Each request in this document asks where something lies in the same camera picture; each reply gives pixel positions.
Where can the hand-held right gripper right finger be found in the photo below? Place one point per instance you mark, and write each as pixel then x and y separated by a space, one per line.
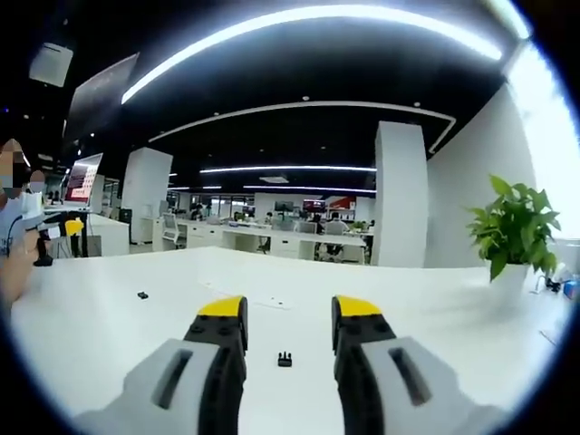
pixel 399 385

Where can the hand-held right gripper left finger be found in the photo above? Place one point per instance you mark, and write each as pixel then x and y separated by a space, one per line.
pixel 181 385

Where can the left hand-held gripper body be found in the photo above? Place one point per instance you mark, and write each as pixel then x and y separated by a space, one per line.
pixel 32 208

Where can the black plastic buckle socket part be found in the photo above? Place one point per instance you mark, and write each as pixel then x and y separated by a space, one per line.
pixel 142 295

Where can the black plastic buckle pronged part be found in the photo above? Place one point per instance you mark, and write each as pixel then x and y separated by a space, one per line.
pixel 284 360

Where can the white low cabinet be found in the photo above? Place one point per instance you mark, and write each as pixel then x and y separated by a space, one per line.
pixel 106 233

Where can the person's grey shirt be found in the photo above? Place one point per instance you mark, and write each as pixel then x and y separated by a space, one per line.
pixel 5 226

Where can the display screen with red picture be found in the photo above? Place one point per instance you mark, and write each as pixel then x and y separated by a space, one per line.
pixel 84 177

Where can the white square pillar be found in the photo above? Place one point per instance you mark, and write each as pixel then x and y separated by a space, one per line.
pixel 401 195
pixel 146 195

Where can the white mesh office chair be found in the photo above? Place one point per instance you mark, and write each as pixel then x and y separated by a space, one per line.
pixel 170 229

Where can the grey hanging ceiling panel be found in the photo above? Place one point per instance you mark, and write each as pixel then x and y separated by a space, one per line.
pixel 102 97

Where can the white square ceiling device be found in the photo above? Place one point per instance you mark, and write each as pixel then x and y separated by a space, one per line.
pixel 51 63

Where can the row of white office desks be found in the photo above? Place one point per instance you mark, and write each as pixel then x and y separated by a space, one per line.
pixel 254 238

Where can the small black desk item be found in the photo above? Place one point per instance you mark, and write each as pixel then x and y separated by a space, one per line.
pixel 551 284

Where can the green potted plant white pot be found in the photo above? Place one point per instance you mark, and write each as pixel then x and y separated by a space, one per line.
pixel 514 226

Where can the small blue desk item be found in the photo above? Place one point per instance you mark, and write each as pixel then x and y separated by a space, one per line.
pixel 572 288

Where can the black computer monitor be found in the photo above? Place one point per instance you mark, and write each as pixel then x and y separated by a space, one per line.
pixel 283 206

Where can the straight ceiling light strip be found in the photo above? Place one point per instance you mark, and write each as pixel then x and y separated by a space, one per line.
pixel 312 188
pixel 290 169

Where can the thin bent ceiling light strip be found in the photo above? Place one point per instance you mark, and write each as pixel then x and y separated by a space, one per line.
pixel 294 106

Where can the wide curved ceiling light strip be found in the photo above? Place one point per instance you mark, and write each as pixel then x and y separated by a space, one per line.
pixel 294 22

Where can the red wall screen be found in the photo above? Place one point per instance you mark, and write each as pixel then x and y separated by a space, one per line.
pixel 314 205

